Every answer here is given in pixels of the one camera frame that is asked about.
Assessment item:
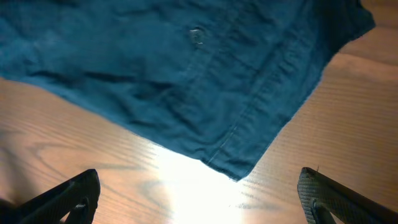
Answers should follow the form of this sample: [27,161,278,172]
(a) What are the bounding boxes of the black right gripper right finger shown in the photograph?
[297,167,397,224]

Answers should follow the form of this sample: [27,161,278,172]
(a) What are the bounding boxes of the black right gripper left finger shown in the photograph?
[1,169,101,224]

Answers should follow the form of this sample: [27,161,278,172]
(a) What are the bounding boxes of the dark blue denim shorts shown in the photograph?
[1,0,375,180]

